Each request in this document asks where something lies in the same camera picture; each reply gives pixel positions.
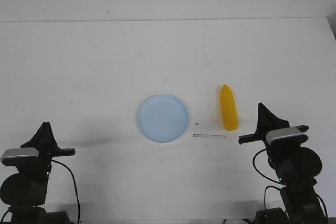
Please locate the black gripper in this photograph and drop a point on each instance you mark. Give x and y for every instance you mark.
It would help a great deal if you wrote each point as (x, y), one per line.
(38, 141)
(267, 121)

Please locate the yellow corn cob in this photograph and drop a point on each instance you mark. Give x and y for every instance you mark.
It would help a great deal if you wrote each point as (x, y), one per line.
(228, 109)

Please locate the light blue round plate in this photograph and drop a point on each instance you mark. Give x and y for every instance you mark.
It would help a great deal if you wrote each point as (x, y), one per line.
(163, 118)

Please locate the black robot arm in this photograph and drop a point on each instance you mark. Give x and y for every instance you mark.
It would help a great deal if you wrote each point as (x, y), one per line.
(296, 168)
(25, 191)

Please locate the clear tape strip horizontal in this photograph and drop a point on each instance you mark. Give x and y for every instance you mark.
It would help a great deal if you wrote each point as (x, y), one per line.
(209, 136)

